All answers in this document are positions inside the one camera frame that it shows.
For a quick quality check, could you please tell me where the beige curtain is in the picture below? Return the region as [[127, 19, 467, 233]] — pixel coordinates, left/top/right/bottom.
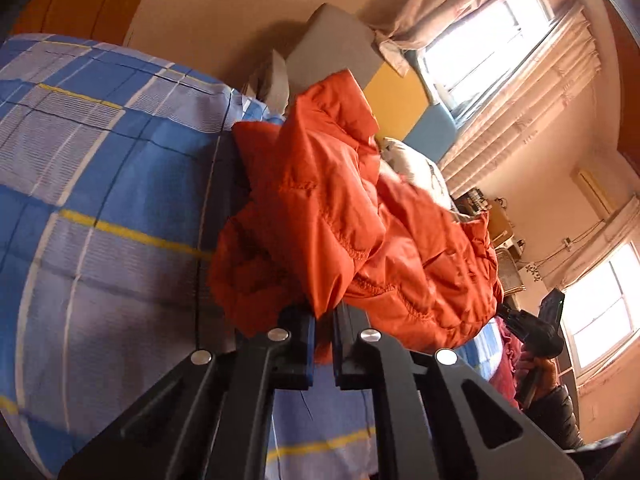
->
[[374, 0, 557, 79]]

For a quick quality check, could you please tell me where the grey yellow blue headboard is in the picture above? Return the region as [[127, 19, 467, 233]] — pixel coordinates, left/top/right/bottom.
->
[[286, 3, 457, 162]]

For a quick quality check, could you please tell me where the wall air conditioner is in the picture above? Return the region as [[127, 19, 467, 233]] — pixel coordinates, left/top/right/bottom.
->
[[572, 167, 616, 220]]

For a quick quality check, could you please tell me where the orange down jacket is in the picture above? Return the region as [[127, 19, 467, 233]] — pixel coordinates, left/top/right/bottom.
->
[[208, 70, 503, 362]]

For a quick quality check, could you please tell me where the blue plaid bed sheet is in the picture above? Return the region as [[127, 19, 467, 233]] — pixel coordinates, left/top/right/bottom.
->
[[0, 32, 507, 480]]

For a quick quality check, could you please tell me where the beige quilted pillow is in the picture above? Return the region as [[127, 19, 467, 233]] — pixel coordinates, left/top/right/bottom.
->
[[378, 138, 456, 211]]

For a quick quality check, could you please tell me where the wooden wardrobe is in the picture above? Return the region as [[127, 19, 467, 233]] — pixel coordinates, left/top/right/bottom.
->
[[10, 0, 141, 44]]

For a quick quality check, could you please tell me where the cluttered wooden desk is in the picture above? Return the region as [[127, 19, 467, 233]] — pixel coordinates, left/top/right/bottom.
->
[[454, 188, 525, 296]]

